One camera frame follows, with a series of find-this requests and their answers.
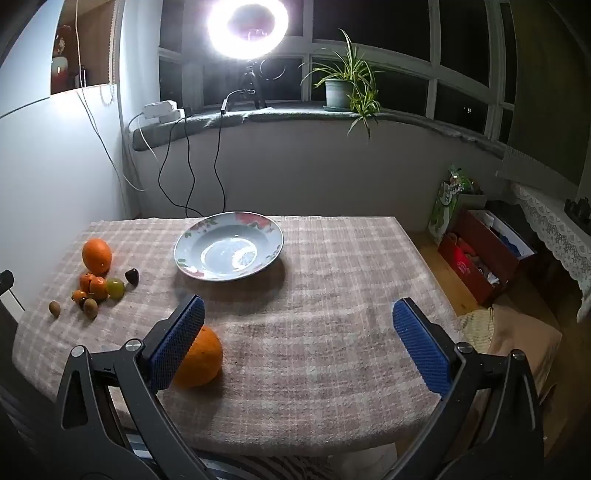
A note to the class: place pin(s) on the black tripod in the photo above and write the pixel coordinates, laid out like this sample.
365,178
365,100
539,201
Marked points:
251,83

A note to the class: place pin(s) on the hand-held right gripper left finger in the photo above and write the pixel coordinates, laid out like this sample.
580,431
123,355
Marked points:
180,341

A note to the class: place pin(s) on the white cabinet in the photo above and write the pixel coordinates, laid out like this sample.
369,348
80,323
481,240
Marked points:
46,161

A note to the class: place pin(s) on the white window frame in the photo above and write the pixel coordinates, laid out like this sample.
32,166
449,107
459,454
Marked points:
433,50

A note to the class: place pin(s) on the grey windowsill cover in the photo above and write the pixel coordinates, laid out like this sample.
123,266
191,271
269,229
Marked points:
295,114

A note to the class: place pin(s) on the white power strip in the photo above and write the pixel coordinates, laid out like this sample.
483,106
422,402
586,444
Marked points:
159,110

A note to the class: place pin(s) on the large orange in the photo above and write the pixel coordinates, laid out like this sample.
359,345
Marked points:
203,360
97,255

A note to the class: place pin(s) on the red ornament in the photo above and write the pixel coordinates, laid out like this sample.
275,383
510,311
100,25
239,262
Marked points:
60,69

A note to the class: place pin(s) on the floral white plate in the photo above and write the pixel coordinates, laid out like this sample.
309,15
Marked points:
221,258

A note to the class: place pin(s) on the red cardboard box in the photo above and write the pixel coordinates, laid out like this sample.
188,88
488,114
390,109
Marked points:
466,267

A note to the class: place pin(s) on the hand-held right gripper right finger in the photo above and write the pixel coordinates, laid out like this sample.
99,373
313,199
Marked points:
422,346

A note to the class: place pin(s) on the green printed bag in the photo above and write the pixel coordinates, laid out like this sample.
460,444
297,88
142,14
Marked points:
443,207

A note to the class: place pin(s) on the dark purple fruit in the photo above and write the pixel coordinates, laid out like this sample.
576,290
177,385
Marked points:
132,276

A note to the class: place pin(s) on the small tangerine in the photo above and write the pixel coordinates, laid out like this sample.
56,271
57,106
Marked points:
78,296
86,279
98,288

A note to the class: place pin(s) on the green round fruit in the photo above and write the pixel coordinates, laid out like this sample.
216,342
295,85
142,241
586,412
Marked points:
115,287

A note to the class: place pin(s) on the small brown fruit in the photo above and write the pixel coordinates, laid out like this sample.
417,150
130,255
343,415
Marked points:
55,308
90,306

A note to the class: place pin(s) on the white lace cloth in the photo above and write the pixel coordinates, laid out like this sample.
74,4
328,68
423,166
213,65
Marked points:
549,226

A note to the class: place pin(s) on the beige cushion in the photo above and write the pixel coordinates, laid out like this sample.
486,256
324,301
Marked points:
521,341

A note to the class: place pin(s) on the checked beige tablecloth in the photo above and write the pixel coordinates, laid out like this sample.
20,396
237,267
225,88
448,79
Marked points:
300,323

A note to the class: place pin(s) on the dark curtain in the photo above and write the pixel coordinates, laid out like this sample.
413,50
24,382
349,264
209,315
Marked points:
549,69

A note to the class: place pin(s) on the potted spider plant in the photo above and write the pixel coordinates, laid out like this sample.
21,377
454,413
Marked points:
337,92

